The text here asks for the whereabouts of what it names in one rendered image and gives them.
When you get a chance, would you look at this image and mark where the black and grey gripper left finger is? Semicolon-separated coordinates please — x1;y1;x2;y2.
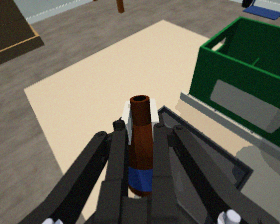
18;101;133;224

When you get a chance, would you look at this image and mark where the dark grey rectangular tray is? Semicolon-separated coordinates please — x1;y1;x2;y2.
157;105;254;224

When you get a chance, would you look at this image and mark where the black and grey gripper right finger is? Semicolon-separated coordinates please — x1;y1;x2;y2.
150;98;280;224

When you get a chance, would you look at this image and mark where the brown bottle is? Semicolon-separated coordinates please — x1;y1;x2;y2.
128;95;153;197

